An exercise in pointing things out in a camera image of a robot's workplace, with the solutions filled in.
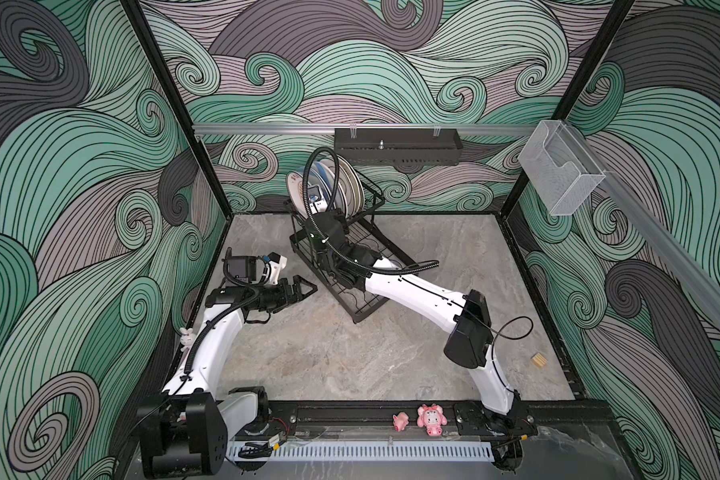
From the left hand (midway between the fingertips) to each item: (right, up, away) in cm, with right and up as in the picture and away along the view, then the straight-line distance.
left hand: (306, 291), depth 79 cm
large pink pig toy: (+32, -30, -8) cm, 44 cm away
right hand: (+6, +23, -4) cm, 24 cm away
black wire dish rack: (+15, -6, +14) cm, 21 cm away
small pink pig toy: (+24, -30, -8) cm, 40 cm away
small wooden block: (+65, -20, +3) cm, 68 cm away
